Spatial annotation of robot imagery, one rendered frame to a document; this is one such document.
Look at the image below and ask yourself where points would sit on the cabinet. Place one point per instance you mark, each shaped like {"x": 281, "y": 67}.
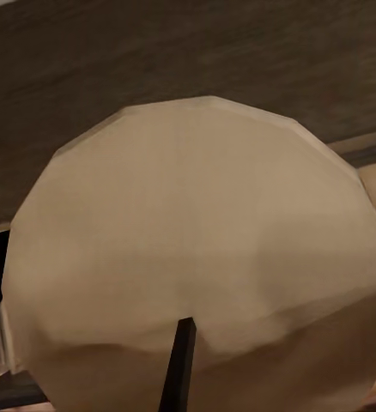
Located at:
{"x": 67, "y": 65}

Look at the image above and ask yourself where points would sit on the pillar candle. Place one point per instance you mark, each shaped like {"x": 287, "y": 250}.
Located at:
{"x": 196, "y": 255}

